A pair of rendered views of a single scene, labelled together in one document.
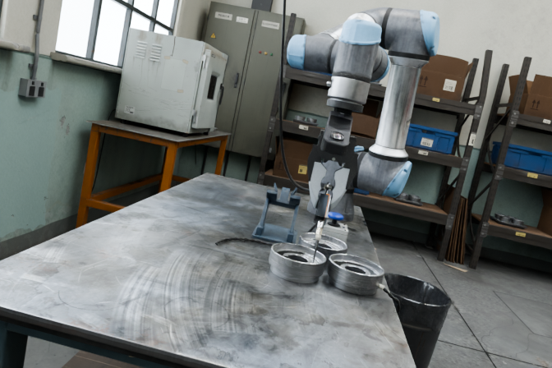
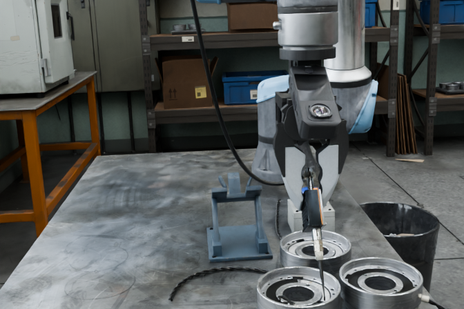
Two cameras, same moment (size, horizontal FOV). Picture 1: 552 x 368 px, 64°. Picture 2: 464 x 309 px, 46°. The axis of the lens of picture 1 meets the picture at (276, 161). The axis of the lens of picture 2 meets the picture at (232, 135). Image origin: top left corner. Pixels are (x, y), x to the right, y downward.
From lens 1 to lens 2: 0.23 m
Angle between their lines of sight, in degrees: 10
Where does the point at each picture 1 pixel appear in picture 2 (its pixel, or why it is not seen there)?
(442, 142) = not seen: hidden behind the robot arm
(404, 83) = not seen: outside the picture
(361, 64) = not seen: outside the picture
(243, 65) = not seen: outside the picture
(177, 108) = (18, 63)
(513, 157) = (447, 11)
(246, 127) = (114, 56)
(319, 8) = not seen: outside the picture
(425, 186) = not seen: hidden behind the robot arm
